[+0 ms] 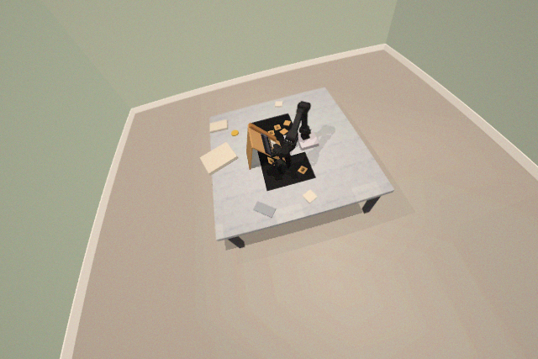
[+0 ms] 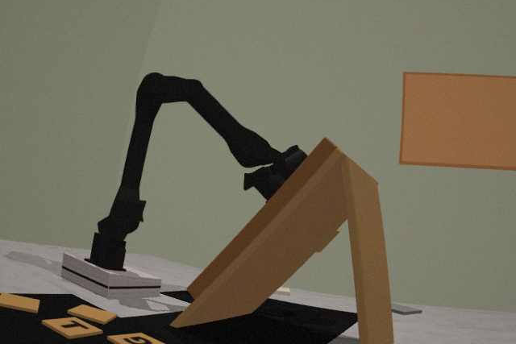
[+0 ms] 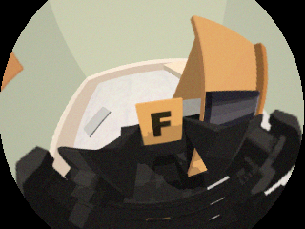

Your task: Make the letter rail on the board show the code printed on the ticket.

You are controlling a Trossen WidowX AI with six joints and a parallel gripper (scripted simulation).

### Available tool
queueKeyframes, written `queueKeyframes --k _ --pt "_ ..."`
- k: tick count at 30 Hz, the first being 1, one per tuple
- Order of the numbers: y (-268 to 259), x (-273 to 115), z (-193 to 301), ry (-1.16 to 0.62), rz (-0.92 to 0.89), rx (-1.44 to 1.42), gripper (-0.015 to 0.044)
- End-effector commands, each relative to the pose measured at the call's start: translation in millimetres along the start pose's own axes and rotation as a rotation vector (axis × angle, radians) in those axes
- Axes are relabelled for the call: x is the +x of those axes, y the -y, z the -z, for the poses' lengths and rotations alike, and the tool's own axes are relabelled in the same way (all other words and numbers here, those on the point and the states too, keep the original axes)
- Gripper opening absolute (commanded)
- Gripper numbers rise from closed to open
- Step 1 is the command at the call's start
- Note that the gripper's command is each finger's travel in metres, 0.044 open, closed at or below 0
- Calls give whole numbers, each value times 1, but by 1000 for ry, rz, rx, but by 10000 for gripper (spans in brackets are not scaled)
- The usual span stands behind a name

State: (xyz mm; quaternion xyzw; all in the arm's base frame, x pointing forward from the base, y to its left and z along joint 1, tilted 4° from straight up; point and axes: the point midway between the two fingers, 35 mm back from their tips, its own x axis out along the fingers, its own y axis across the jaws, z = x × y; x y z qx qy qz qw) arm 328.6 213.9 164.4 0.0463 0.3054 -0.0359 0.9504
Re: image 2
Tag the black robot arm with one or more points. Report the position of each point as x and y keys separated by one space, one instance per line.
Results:
x=249 y=149

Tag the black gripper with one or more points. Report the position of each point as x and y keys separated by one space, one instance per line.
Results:
x=274 y=189

